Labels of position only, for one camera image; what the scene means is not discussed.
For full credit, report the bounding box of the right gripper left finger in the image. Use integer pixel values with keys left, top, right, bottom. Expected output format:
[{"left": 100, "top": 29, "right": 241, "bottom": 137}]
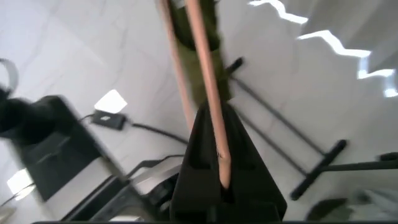
[{"left": 169, "top": 101, "right": 223, "bottom": 223}]

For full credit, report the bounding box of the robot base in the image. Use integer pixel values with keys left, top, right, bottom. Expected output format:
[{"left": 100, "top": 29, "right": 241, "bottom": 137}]
[{"left": 0, "top": 90, "right": 187, "bottom": 222}]

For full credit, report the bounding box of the black clothes rack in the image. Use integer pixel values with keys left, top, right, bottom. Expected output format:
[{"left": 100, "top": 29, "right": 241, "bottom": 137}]
[{"left": 224, "top": 57, "right": 398, "bottom": 202}]

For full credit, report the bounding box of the black power adapter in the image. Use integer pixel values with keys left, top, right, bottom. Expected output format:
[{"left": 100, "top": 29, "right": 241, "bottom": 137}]
[{"left": 91, "top": 109, "right": 127, "bottom": 131}]

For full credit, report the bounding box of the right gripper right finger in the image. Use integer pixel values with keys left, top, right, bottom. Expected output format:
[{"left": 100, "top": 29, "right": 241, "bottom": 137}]
[{"left": 219, "top": 101, "right": 288, "bottom": 223}]

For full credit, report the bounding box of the green shirt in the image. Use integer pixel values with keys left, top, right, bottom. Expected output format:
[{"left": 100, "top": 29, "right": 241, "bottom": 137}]
[{"left": 167, "top": 0, "right": 233, "bottom": 108}]

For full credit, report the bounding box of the pink clothes hanger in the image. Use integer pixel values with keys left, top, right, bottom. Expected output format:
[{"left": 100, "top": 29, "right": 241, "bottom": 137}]
[{"left": 157, "top": 0, "right": 233, "bottom": 190}]

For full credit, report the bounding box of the black cable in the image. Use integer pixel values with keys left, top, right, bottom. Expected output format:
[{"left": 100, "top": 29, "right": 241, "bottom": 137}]
[{"left": 125, "top": 122, "right": 190, "bottom": 146}]

